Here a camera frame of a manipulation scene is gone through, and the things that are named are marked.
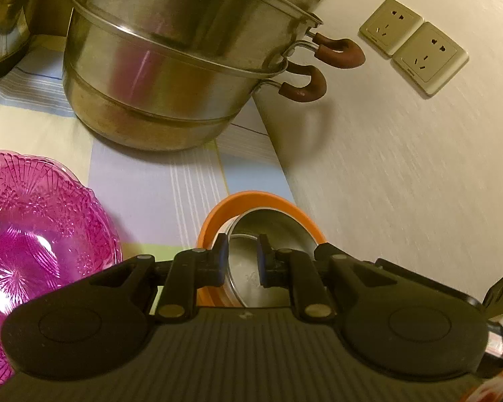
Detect stainless steel steamer pot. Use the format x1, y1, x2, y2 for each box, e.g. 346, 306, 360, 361
63, 0, 365, 151

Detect white plastic bowl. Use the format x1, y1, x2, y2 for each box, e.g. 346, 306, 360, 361
211, 216, 238, 245

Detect purple plastic plate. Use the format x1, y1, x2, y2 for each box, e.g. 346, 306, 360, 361
0, 151, 122, 386

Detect checkered tablecloth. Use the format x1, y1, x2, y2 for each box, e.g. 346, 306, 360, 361
0, 37, 292, 261

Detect wall socket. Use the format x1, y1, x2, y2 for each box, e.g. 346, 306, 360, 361
392, 22, 469, 97
359, 0, 424, 57

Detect orange plastic bowl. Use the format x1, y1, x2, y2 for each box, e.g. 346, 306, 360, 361
197, 191, 326, 308

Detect wall socket left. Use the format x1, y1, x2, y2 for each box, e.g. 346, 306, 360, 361
359, 0, 424, 57

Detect stainless steel bowl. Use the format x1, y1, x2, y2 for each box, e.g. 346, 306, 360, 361
224, 207, 319, 308

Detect person right hand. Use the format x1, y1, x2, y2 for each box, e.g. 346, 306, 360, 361
461, 371, 503, 402

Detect wall socket right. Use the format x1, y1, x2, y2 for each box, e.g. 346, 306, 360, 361
392, 22, 469, 97

